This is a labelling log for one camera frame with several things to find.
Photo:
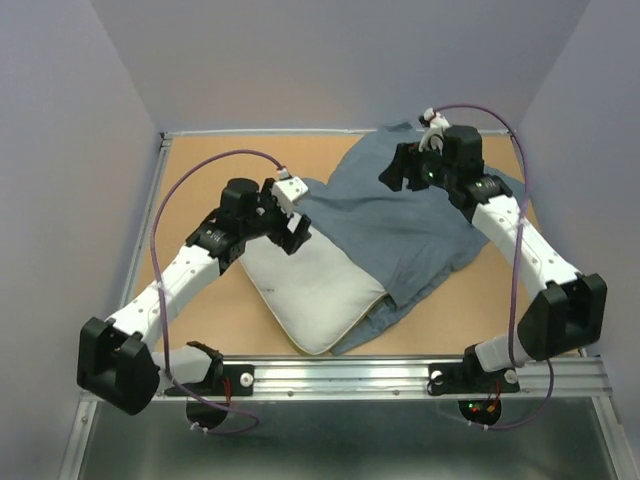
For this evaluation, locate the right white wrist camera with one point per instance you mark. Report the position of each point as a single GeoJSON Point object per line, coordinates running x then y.
{"type": "Point", "coordinates": [434, 124]}

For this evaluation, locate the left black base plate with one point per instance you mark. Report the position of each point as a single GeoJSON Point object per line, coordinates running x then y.
{"type": "Point", "coordinates": [235, 380]}

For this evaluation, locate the white pillow yellow edge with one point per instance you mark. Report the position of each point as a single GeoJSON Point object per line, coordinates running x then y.
{"type": "Point", "coordinates": [317, 295]}

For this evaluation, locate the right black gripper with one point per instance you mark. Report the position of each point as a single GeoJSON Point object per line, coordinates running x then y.
{"type": "Point", "coordinates": [403, 159]}

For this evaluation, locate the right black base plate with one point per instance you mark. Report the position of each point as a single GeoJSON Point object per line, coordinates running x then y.
{"type": "Point", "coordinates": [454, 378]}

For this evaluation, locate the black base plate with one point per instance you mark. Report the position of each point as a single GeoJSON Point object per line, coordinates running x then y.
{"type": "Point", "coordinates": [235, 380]}
{"type": "Point", "coordinates": [454, 378]}

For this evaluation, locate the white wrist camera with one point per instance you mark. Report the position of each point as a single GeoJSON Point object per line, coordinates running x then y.
{"type": "Point", "coordinates": [288, 192]}
{"type": "Point", "coordinates": [434, 124]}

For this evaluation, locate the blue grey pillowcase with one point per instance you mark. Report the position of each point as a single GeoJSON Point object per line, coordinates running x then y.
{"type": "Point", "coordinates": [411, 242]}

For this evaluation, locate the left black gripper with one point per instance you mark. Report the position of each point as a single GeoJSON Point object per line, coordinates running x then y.
{"type": "Point", "coordinates": [284, 239]}

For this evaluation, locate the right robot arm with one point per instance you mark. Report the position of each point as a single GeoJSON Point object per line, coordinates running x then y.
{"type": "Point", "coordinates": [567, 307]}

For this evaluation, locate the aluminium front rail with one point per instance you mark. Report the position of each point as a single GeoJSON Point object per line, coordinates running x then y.
{"type": "Point", "coordinates": [354, 378]}

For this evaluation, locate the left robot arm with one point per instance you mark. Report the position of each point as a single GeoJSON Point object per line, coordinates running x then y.
{"type": "Point", "coordinates": [116, 361]}

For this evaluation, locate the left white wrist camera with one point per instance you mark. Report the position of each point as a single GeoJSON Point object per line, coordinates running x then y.
{"type": "Point", "coordinates": [288, 192]}

